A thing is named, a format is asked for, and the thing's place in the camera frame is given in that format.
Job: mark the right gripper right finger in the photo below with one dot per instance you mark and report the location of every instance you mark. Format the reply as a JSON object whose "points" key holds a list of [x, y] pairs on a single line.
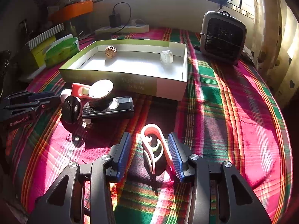
{"points": [[236, 200]]}

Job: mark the orange storage bin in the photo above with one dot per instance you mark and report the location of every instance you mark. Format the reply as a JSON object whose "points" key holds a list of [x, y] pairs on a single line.
{"points": [[71, 11]]}

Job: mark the clear plastic jar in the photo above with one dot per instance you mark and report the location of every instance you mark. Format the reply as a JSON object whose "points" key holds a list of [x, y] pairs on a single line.
{"points": [[166, 57]]}

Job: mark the plaid bed cloth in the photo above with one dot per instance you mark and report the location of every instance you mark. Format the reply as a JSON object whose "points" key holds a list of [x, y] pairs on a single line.
{"points": [[227, 113]]}

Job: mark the yellow box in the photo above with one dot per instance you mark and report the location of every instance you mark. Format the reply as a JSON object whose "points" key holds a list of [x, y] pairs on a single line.
{"points": [[38, 51]]}

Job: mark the pink carabiner clip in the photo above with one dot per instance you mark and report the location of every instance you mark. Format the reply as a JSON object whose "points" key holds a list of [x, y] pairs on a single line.
{"points": [[155, 146]]}

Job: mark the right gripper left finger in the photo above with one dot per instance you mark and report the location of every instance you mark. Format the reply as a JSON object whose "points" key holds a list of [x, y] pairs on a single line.
{"points": [[84, 189]]}

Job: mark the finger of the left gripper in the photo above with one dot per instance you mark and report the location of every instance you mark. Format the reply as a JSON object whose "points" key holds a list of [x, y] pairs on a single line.
{"points": [[27, 97], [33, 105]]}

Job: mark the white round earbud case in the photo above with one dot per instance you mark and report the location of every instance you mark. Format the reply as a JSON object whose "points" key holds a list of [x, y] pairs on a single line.
{"points": [[64, 94]]}

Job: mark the heart pattern curtain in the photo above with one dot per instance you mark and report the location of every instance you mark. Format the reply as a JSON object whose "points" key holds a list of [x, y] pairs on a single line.
{"points": [[275, 48]]}

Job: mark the black charger with cable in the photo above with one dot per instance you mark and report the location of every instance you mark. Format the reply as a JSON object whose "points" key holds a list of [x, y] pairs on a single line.
{"points": [[115, 18]]}

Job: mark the red white small clip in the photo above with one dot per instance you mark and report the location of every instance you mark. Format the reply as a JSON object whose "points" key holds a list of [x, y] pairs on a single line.
{"points": [[80, 90]]}

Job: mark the black smartphone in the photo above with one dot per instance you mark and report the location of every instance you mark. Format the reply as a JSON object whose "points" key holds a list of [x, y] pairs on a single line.
{"points": [[100, 36]]}

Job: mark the black window hook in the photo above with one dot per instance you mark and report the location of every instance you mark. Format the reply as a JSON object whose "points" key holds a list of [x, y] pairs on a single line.
{"points": [[223, 2]]}

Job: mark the green tissue pack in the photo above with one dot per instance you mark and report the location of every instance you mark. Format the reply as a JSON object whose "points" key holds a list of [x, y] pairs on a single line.
{"points": [[61, 50]]}

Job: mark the black round disc gadget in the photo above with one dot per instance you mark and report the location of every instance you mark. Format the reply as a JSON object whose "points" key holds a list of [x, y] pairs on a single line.
{"points": [[71, 109]]}

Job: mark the brown carved walnut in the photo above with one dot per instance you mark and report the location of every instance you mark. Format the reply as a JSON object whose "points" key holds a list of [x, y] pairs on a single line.
{"points": [[110, 52]]}

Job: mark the white green round mirror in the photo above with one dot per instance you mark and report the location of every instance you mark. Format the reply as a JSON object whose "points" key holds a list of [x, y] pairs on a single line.
{"points": [[99, 92]]}

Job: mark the white power strip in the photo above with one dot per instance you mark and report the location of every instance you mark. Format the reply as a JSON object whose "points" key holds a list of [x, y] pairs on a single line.
{"points": [[139, 28]]}

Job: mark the grey black mini heater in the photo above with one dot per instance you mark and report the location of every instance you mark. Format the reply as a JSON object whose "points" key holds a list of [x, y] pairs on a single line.
{"points": [[222, 37]]}

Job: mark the striped box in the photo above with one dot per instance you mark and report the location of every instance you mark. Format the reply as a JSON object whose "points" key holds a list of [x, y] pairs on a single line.
{"points": [[33, 43]]}

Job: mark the green white cardboard box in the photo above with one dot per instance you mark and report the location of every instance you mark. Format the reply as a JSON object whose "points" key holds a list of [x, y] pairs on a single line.
{"points": [[136, 67]]}

